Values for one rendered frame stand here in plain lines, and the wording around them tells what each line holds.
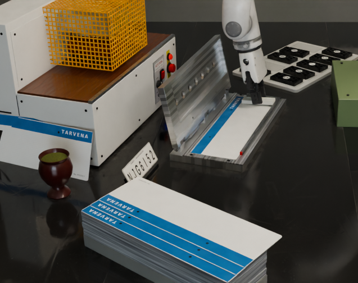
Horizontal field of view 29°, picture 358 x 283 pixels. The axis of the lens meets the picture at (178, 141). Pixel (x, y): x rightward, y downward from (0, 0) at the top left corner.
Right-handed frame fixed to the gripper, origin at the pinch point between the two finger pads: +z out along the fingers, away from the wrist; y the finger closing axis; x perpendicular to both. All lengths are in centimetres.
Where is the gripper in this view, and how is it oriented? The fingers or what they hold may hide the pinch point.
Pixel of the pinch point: (258, 95)
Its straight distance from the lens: 216.8
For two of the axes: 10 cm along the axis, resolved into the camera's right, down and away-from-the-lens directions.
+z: 2.3, 9.0, 3.7
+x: -9.0, 0.5, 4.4
